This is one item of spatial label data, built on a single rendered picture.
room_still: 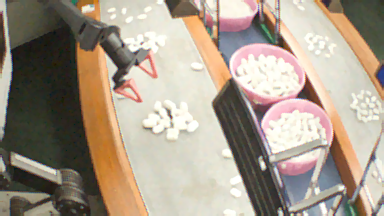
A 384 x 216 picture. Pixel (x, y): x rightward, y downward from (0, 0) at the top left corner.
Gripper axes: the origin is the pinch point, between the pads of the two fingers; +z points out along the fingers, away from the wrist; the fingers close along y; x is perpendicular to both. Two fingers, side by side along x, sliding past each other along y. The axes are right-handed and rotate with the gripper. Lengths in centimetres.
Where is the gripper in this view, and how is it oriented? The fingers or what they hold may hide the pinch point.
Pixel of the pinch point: (146, 87)
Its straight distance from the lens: 150.8
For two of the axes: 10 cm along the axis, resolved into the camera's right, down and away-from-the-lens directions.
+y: -3.4, 6.5, -6.8
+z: 6.0, 7.1, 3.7
